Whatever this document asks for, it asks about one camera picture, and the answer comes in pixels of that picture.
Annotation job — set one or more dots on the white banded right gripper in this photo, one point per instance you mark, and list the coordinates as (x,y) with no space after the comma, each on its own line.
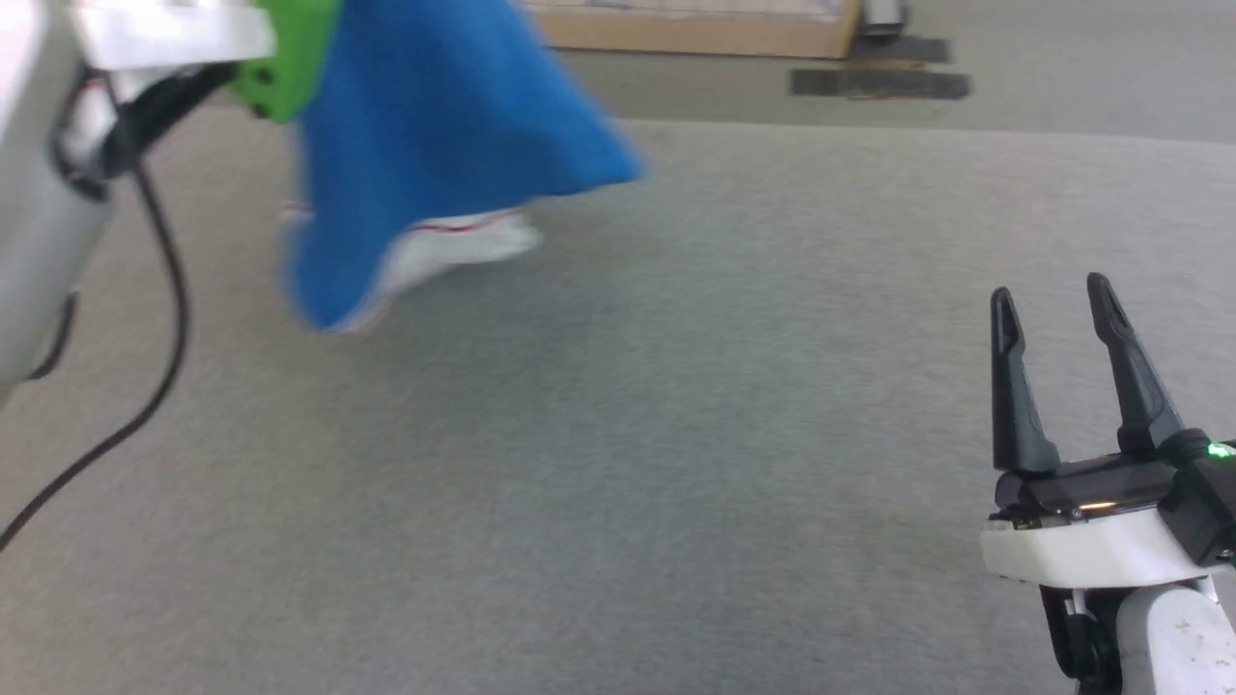
(1081,545)

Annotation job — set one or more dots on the short black floor tape patch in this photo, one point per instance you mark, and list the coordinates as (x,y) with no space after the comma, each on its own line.
(908,50)

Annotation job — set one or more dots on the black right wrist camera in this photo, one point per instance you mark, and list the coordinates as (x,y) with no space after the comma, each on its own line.
(1202,492)

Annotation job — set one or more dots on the blue and white basketball jersey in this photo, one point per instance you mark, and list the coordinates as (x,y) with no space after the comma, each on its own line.
(435,116)

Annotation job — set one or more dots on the long black floor tape strip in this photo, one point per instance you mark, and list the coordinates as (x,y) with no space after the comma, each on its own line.
(879,84)

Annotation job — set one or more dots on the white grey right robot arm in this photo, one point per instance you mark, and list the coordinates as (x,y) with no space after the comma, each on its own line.
(1178,637)

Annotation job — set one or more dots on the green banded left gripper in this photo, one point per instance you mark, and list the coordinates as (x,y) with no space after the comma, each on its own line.
(285,68)

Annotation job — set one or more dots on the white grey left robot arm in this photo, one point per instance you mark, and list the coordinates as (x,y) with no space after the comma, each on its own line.
(39,232)

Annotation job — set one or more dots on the grey metal stand foot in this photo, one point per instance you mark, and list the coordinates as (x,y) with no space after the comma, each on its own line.
(884,14)

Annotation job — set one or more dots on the wood framed tiled partition panel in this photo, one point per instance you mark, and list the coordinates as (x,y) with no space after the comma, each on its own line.
(695,34)

